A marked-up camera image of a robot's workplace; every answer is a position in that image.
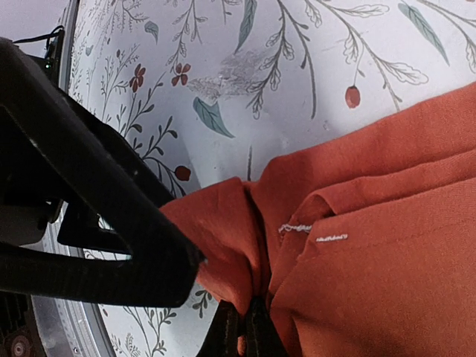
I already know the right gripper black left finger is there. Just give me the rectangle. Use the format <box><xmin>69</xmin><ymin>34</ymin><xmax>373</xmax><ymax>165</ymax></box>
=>
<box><xmin>1</xmin><ymin>39</ymin><xmax>204</xmax><ymax>307</ymax></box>

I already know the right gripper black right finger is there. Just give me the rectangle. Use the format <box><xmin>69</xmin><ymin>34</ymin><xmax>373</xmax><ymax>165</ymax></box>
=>
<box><xmin>199</xmin><ymin>297</ymin><xmax>288</xmax><ymax>356</ymax></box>

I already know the red underwear white waistband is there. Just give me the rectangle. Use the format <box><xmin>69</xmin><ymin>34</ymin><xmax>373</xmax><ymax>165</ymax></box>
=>
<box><xmin>162</xmin><ymin>85</ymin><xmax>475</xmax><ymax>356</ymax></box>

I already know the floral patterned table mat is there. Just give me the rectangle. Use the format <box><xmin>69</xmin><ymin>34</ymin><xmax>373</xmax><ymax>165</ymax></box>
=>
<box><xmin>69</xmin><ymin>1</ymin><xmax>475</xmax><ymax>356</ymax></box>

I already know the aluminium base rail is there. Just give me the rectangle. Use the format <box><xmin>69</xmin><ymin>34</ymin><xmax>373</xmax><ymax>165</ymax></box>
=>
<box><xmin>0</xmin><ymin>0</ymin><xmax>116</xmax><ymax>357</ymax></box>

